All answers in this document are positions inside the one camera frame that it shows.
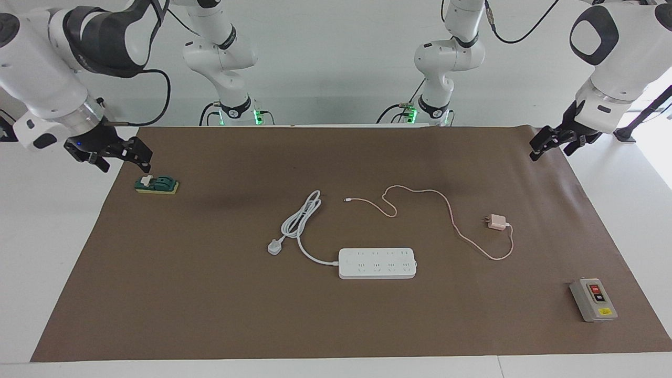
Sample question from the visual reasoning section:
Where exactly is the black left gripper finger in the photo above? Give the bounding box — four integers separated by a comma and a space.
562, 136, 590, 157
529, 125, 563, 162

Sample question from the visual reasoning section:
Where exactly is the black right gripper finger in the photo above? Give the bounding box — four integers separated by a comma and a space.
78, 154, 111, 173
118, 136, 154, 174

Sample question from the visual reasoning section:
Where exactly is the pink charging cable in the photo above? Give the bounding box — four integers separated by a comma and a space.
344, 185, 515, 261

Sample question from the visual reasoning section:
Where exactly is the black stand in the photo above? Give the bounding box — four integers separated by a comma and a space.
0, 111, 16, 143
613, 84, 672, 143

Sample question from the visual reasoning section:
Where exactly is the brown table mat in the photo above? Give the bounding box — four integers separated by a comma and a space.
30, 126, 672, 363

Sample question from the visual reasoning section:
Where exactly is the green knife switch yellow base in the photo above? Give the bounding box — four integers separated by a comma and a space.
134, 175, 180, 195

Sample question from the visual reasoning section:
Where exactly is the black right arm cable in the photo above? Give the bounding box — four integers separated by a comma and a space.
100, 7, 203, 127

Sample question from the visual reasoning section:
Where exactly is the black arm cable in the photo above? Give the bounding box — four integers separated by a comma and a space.
483, 0, 560, 45
100, 7, 203, 127

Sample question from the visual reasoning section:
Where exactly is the black base cable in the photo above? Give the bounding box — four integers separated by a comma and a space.
198, 101, 222, 127
375, 79, 427, 125

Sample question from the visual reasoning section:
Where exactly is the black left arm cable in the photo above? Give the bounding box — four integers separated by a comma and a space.
483, 0, 560, 45

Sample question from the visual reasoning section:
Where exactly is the grey on-off switch box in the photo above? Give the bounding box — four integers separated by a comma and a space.
569, 278, 618, 323

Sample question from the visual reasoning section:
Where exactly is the white power strip with cord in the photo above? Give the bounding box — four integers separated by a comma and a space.
267, 190, 418, 280

